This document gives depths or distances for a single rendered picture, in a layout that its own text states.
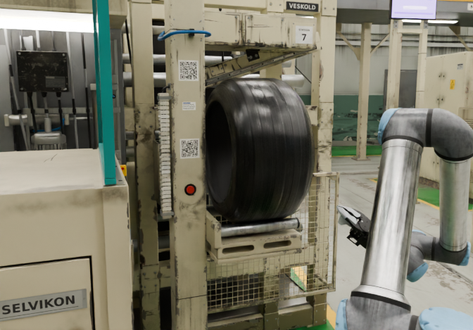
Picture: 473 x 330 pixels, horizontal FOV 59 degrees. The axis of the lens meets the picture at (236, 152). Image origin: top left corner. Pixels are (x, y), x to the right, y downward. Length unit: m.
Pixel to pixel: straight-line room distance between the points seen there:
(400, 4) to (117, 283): 5.19
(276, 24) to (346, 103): 9.93
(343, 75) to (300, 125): 10.39
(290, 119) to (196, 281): 0.74
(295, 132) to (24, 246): 1.01
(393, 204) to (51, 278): 0.86
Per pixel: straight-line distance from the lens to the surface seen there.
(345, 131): 11.89
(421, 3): 5.80
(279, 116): 1.50
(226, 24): 1.90
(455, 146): 1.33
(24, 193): 0.75
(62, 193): 0.75
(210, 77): 2.00
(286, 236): 1.69
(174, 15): 1.58
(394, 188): 1.23
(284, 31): 2.00
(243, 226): 1.63
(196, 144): 1.58
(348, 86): 11.95
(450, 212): 1.54
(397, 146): 1.28
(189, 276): 1.72
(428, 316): 1.13
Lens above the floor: 1.42
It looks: 8 degrees down
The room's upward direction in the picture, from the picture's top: straight up
